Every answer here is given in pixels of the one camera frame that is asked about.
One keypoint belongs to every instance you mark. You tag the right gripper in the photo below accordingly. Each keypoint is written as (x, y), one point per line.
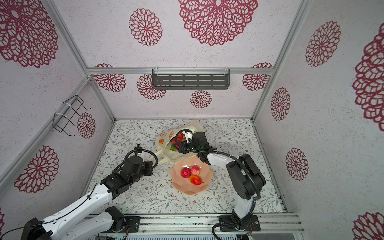
(182, 145)

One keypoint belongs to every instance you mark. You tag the red yellow mango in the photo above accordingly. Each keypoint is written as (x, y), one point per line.
(195, 180)

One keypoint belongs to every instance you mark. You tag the grey wall shelf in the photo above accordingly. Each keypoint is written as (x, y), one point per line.
(191, 79)

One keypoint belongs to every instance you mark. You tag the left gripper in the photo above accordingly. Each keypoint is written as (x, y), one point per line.
(148, 165)

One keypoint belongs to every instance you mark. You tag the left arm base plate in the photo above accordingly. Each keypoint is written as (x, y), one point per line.
(122, 223)

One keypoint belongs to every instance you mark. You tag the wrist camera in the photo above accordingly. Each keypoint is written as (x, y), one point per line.
(189, 135)
(138, 148)

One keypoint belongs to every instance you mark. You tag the red cherry fruit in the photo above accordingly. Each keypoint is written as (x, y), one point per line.
(178, 139)

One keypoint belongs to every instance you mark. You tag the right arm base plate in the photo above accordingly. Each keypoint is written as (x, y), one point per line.
(249, 224)

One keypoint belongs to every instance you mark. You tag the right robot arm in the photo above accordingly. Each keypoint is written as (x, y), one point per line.
(246, 178)

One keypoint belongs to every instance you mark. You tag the red yellow peach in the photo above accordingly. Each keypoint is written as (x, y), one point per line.
(195, 170)

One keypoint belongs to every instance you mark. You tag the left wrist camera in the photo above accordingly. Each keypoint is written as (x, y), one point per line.
(138, 148)

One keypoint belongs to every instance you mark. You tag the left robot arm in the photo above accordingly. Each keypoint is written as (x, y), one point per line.
(70, 224)

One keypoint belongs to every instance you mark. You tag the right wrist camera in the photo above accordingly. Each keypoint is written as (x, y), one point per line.
(189, 135)

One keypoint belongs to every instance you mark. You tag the pink scalloped bowl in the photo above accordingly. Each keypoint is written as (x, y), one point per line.
(183, 184)

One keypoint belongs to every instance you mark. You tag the black wire wall rack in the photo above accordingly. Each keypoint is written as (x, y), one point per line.
(71, 109)

